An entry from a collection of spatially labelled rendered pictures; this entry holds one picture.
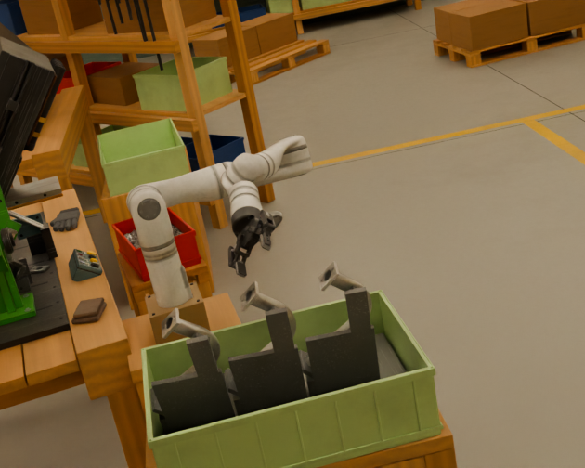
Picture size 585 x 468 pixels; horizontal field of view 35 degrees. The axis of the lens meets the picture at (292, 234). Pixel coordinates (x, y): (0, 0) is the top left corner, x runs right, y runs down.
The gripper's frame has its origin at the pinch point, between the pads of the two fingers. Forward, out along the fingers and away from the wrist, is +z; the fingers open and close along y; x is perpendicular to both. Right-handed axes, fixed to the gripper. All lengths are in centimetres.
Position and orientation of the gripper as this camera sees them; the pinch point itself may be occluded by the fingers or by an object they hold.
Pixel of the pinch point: (253, 260)
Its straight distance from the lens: 202.0
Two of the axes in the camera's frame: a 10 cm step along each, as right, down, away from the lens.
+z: 1.3, 6.5, -7.5
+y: 6.0, -6.6, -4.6
